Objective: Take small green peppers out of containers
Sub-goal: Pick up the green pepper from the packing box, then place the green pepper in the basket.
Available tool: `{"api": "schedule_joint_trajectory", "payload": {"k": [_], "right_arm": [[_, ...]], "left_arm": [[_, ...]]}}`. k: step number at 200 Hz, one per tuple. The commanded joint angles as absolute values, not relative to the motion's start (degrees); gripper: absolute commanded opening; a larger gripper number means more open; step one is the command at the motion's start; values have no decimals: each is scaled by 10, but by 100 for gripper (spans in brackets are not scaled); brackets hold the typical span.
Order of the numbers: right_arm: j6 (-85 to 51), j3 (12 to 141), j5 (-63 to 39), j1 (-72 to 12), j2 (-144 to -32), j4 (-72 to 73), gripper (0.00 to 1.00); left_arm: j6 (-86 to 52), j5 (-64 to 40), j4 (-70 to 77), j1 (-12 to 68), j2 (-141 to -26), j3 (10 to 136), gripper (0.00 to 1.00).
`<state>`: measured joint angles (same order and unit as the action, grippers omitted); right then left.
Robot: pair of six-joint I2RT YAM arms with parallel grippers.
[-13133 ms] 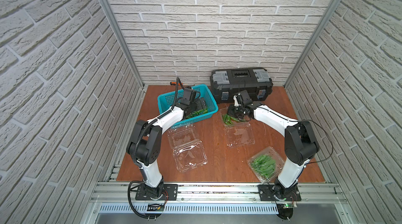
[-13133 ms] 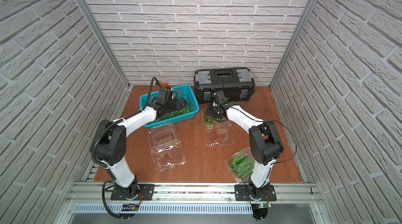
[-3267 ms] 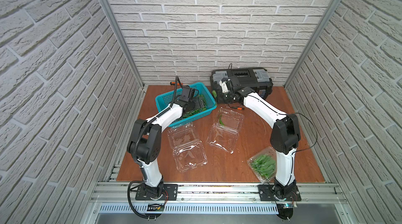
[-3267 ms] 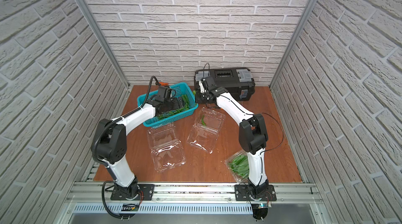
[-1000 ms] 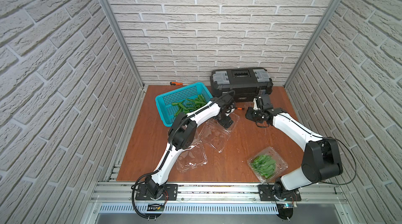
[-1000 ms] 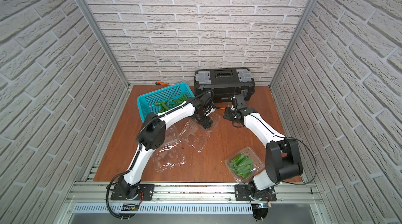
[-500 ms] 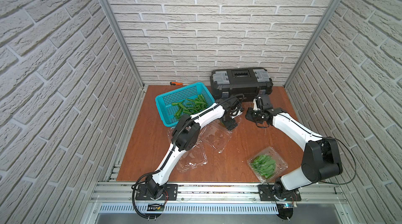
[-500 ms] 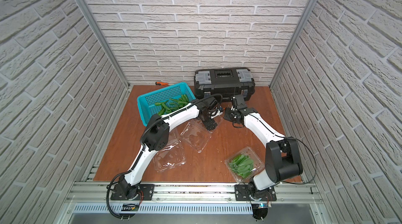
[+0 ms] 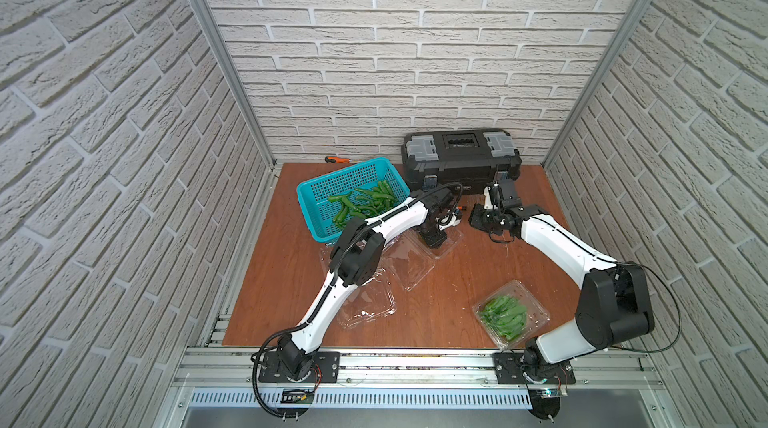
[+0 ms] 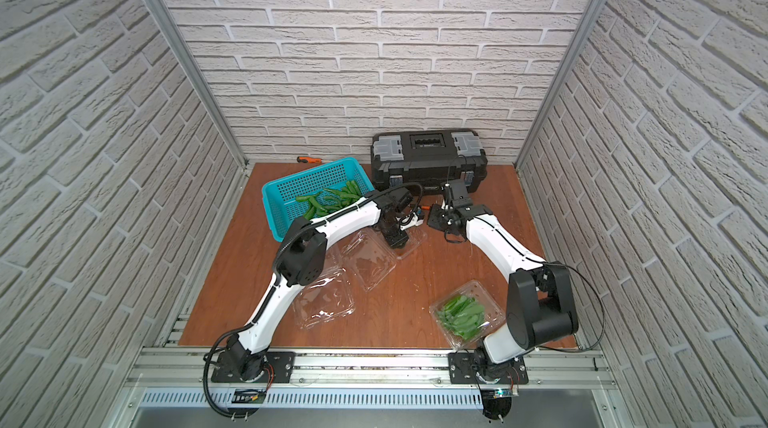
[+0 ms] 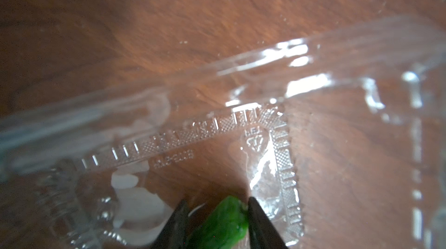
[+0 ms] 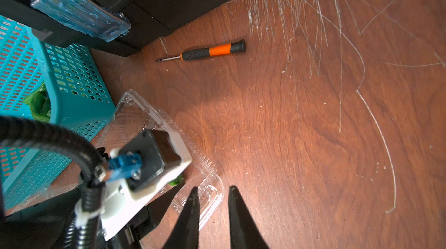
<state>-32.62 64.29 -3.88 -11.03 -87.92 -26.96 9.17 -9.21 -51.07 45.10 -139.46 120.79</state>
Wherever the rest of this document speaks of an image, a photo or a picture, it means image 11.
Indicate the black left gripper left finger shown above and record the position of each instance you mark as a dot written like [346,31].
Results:
[174,233]

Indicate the clear pepper container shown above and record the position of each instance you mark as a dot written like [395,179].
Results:
[341,138]

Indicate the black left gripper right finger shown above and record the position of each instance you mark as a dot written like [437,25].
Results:
[262,233]

